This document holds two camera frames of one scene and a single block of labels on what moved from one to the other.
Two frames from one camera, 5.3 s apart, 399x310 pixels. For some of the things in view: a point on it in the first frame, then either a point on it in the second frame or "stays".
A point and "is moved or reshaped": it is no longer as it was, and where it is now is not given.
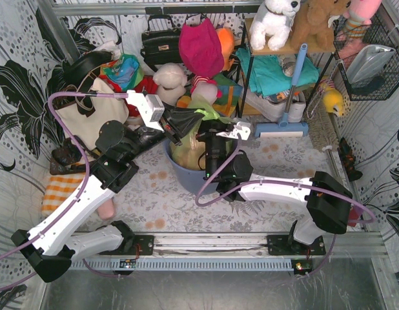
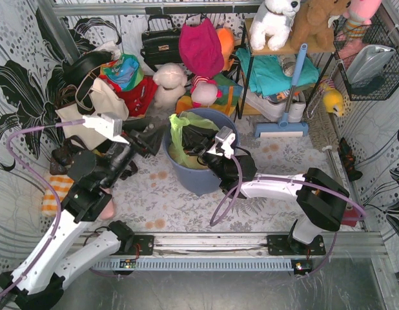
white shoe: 296,111 stays
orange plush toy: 228,44 stays
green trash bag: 186,152 is moved or reshaped
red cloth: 147,84 stays
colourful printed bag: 126,72 stays
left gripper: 170,130 → 135,141
